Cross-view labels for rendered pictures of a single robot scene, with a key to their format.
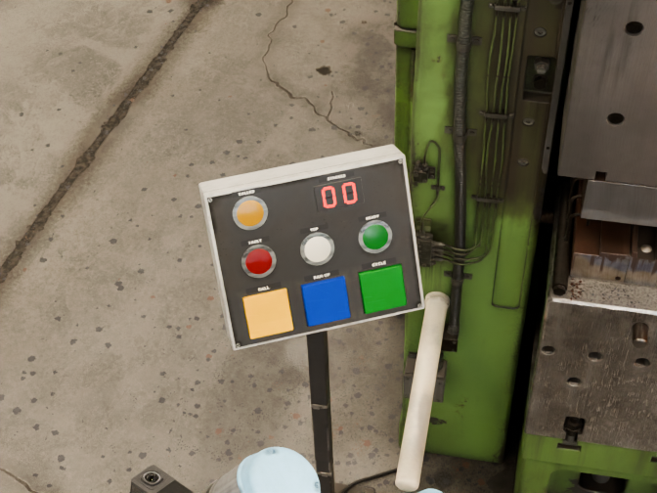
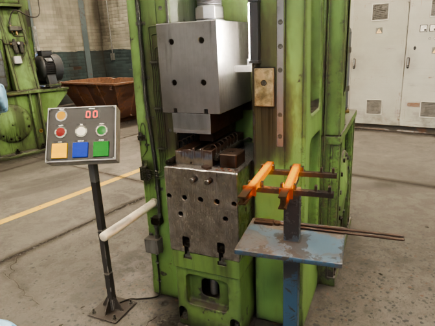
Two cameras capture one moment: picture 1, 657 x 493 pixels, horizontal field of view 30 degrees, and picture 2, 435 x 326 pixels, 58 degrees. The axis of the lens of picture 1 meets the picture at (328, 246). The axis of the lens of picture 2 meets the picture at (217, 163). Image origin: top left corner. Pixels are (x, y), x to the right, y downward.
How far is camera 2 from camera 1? 1.60 m
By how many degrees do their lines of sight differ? 34
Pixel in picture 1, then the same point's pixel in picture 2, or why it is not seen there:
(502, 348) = not seen: hidden behind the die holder
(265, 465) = not seen: outside the picture
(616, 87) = (171, 68)
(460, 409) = (170, 266)
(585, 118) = (165, 83)
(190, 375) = (96, 265)
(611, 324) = (185, 178)
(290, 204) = (75, 115)
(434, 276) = (151, 189)
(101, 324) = (78, 250)
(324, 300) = (79, 149)
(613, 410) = (197, 230)
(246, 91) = not seen: hidden behind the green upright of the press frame
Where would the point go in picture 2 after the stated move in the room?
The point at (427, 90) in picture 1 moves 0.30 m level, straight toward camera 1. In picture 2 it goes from (138, 100) to (106, 110)
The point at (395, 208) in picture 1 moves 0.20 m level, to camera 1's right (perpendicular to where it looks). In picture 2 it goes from (110, 121) to (148, 121)
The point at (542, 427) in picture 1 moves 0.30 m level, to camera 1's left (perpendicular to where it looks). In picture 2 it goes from (175, 244) to (121, 240)
